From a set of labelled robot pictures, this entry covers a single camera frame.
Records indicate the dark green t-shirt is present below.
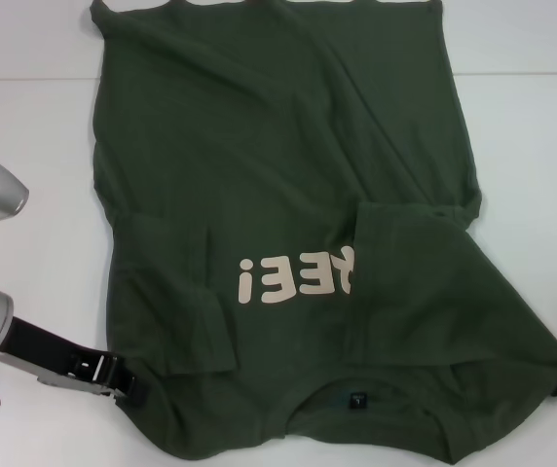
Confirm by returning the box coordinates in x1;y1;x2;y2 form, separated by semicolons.
88;0;557;467

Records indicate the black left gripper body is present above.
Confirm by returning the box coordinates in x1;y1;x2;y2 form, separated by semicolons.
0;314;132;401

